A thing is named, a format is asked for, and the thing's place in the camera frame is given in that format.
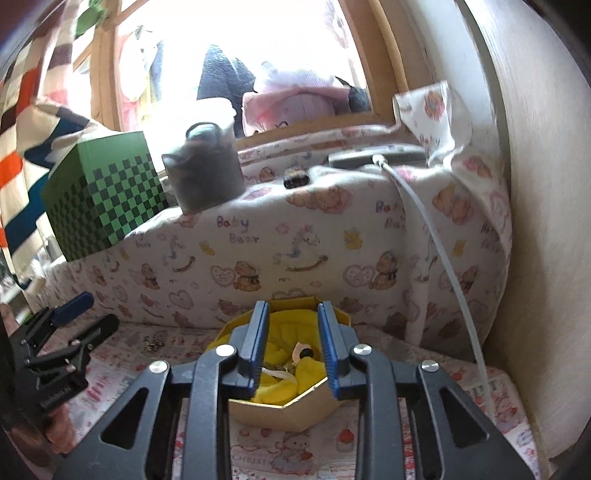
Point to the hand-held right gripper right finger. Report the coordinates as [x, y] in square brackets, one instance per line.
[328, 346]

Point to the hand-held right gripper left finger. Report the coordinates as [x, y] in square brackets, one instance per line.
[258, 341]

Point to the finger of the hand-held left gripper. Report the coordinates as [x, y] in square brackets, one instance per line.
[71, 307]
[92, 334]

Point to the gold octagonal jewelry box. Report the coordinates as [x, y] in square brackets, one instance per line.
[286, 415]

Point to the person's left hand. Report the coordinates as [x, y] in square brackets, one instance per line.
[57, 427]

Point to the yellow cloth lining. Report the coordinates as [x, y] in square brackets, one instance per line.
[286, 327]

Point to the green checkered box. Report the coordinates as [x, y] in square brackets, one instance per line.
[106, 207]

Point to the strawberry print tablecloth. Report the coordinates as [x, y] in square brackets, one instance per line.
[295, 447]

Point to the bear print cloth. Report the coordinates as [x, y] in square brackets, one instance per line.
[323, 221]

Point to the black lighter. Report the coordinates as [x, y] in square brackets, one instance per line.
[295, 177]

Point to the clear plastic tub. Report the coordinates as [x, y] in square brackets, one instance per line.
[207, 175]

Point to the striped curtain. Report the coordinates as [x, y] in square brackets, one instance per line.
[27, 138]

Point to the grey power bank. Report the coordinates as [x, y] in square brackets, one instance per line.
[355, 159]

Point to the pink bundle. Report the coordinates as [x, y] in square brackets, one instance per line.
[295, 101]

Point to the dark pot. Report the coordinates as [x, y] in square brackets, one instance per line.
[355, 97]

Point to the wooden cabinet panel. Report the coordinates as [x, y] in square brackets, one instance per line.
[545, 184]

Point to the dark hanging cloth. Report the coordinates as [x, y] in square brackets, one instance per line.
[221, 74]

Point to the wooden window frame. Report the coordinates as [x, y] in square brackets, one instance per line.
[388, 60]

